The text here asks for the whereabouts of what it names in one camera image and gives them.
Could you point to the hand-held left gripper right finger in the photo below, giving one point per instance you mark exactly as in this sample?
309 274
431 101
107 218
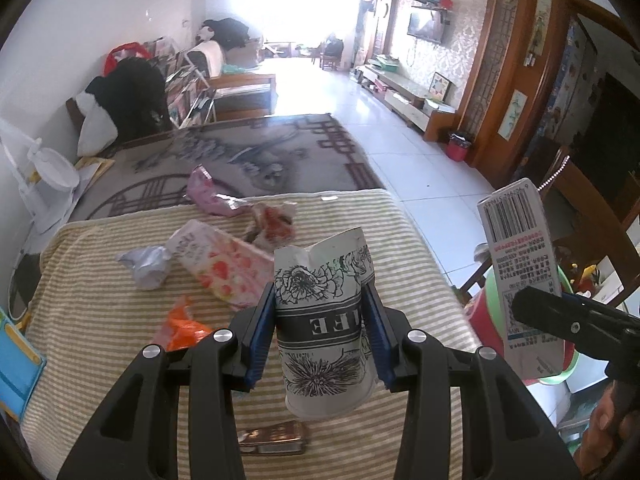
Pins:
377 342

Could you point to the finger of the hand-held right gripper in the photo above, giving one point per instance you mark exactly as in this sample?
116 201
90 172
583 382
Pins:
550 315

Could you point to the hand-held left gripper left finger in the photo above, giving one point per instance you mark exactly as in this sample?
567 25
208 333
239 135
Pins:
260 337

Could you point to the green trash bin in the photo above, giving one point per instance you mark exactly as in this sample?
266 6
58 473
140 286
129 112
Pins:
500 310

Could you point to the floral print paper cup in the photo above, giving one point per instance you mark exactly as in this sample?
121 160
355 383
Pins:
320 320

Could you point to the white blue toothpaste box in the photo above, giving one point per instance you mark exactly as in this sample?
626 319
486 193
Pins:
520 250

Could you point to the red white wrapper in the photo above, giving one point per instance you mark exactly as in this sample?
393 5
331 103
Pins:
272 222

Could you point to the pink plastic wrapper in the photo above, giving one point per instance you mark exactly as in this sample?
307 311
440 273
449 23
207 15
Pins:
205 192

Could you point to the person's right hand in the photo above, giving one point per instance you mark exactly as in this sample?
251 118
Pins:
600 430

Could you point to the yellow toy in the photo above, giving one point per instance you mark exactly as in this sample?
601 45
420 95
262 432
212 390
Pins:
589 276

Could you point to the orange plastic bag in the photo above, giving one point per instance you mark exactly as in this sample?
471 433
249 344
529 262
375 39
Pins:
182 332

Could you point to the strawberry print carton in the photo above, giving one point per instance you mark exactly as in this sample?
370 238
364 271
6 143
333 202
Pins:
220 265

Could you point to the brown foil packet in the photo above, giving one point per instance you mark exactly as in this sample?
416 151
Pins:
272 437

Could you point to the carved wooden dining chair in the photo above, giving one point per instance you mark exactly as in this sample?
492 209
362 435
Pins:
590 195

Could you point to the crumpled silver wrapper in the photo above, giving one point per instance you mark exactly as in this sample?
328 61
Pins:
145 265

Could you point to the beige striped cloth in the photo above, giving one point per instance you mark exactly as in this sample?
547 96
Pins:
100 320

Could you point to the red waste bin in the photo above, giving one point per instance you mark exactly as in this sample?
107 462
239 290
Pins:
459 147

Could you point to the grey patterned blanket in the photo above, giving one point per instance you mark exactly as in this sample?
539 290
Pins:
225 150

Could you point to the blue printed curtain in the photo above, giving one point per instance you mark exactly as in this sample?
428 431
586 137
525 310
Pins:
570 85

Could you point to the yellow edged booklet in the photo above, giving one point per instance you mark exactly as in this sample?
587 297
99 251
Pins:
95 165

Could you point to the wooden sofa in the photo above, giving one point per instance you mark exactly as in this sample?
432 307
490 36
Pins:
245 95

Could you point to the blue plastic board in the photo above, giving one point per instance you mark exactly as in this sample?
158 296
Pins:
17 365

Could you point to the wooden television cabinet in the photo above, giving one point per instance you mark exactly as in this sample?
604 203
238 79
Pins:
415 95

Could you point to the framed star picture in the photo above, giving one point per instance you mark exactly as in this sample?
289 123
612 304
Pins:
440 87

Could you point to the metal rack with posters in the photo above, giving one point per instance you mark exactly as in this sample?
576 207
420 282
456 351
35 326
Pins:
185 95

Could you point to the white plastic bag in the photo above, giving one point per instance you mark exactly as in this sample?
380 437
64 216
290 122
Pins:
97 130

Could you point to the white standing fan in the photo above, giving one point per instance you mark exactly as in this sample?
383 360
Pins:
50 170

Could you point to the teal cloth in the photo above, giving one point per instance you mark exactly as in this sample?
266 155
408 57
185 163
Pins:
233 68

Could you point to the white towel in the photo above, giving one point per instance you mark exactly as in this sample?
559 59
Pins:
210 57

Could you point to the wooden chair with clothes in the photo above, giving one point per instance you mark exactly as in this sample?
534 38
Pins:
330 50

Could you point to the black clothes pile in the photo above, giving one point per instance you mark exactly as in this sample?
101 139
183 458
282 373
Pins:
230 32

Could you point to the black white plush toy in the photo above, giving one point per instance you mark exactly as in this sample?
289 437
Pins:
205 35

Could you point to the red plastic bag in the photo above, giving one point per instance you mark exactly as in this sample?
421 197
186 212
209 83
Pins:
112 57

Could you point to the small wall scroll picture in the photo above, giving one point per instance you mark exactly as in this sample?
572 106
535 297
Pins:
512 115

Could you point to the long wall scroll picture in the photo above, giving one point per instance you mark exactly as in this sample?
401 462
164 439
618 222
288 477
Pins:
539 25

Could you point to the wall mounted television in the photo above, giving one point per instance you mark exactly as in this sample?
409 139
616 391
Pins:
425 27

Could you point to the wall shelf with items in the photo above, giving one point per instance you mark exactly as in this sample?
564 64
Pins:
430 2

